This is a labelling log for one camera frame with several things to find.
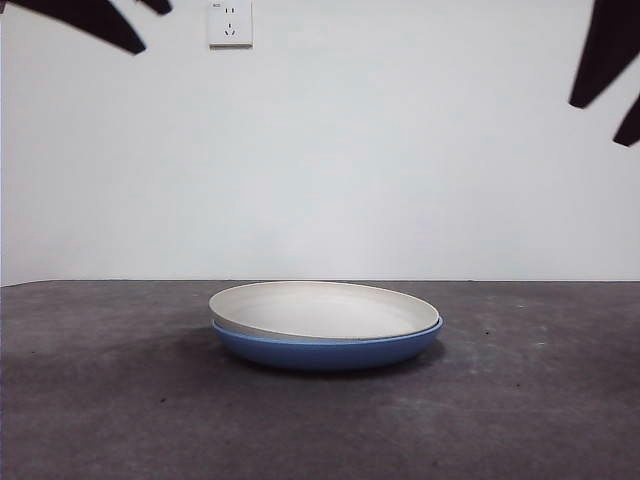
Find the blue round plate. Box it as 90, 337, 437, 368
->
210, 317, 445, 372

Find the white round plate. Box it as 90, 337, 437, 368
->
207, 280, 441, 341

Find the white wall socket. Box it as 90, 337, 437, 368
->
207, 0, 254, 50

